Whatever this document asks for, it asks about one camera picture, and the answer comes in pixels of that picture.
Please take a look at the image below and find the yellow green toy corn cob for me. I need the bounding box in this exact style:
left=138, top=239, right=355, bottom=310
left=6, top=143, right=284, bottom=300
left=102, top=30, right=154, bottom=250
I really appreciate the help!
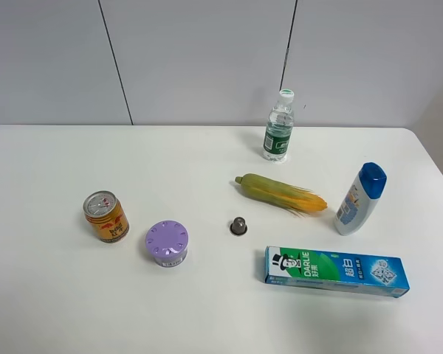
left=234, top=173, right=328, bottom=215

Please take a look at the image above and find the clear water bottle green label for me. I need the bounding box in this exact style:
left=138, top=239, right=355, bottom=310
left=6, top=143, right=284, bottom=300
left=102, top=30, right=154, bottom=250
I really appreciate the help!
left=263, top=89, right=295, bottom=162

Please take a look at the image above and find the purple lidded air freshener jar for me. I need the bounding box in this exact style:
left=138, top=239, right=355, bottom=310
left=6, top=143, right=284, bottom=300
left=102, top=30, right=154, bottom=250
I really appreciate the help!
left=145, top=221, right=189, bottom=268

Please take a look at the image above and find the gold red energy drink can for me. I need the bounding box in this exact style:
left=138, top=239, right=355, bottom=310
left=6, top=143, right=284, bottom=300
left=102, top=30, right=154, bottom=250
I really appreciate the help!
left=83, top=190, right=130, bottom=243

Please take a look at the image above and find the white shampoo bottle blue cap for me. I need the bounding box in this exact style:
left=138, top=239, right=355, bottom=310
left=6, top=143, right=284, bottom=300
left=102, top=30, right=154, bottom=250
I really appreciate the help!
left=334, top=162, right=387, bottom=235

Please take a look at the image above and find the blue green toothpaste box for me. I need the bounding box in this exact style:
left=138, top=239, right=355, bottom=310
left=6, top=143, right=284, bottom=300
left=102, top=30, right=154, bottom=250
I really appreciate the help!
left=264, top=246, right=410, bottom=298

